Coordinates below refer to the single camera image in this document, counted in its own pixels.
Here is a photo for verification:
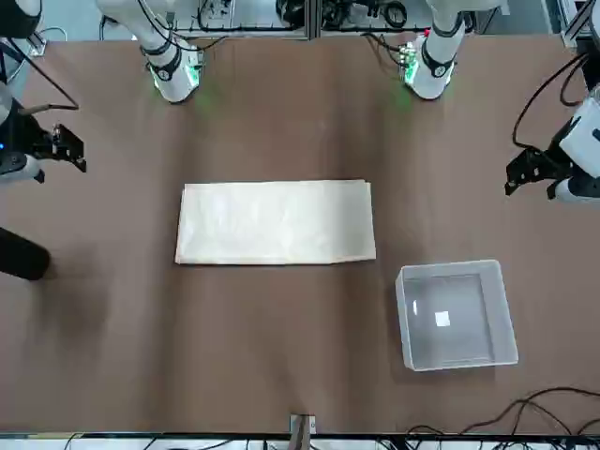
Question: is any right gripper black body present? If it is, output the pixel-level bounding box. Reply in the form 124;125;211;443
18;116;60;160

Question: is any cream tablecloth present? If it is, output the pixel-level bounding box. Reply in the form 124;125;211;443
173;178;378;266

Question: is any aluminium camera post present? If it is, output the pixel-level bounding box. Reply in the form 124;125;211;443
289;413;317;450

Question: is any clear plastic box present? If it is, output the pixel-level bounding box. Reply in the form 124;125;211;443
395;259;519;373

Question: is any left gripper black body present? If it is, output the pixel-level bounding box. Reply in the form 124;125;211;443
528;148;571;182

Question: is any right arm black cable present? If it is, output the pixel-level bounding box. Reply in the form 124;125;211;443
0;37;80;113

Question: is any aluminium post behind arms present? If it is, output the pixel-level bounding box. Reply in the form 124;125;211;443
302;0;323;41

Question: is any aluminium rail behind arms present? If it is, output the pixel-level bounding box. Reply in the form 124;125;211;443
172;22;426;41

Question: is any black cylinder vase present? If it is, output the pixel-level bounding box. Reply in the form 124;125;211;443
0;227;51;282

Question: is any black cable on table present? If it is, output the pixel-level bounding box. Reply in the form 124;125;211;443
406;386;600;440

